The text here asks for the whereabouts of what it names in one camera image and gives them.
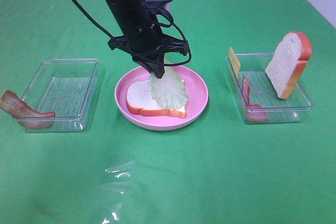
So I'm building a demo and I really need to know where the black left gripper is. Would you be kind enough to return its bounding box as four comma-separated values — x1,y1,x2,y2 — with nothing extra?
108,24,190,79

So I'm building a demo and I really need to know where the green lettuce leaf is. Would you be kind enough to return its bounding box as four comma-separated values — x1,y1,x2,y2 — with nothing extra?
149,67,188,110

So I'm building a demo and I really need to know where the bread slice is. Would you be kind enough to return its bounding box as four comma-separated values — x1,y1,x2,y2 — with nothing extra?
125,80,187,119
265,31,312,100

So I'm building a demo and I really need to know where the bacon strip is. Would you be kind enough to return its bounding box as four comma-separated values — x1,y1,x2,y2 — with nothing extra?
240,76,268,123
1,90,56,129

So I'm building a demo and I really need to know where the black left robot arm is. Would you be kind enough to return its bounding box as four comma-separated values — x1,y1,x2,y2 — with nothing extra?
72,0,191,79

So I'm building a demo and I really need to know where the pink round plate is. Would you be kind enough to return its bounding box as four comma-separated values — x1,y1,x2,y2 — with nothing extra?
114,66,208,131

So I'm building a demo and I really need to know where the yellow cheese slice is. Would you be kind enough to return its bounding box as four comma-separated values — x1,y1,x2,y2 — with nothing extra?
228,47,240,79

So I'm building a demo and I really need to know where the clear left plastic container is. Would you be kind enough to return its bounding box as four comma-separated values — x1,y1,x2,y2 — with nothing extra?
14,59,101,133

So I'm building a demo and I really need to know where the clear plastic container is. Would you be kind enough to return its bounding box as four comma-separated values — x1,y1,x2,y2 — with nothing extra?
227,53,313,123
14,59,101,133

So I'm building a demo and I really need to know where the clear right plastic container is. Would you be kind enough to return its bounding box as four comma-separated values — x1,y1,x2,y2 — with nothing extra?
227,53,313,123

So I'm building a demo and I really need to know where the upright bread slice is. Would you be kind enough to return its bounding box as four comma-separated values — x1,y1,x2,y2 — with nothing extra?
265,31,312,100

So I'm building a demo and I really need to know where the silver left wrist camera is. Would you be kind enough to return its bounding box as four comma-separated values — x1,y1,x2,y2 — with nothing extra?
145,0,173,12

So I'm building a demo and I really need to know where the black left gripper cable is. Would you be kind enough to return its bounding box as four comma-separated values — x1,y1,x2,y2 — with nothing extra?
56,0,192,68

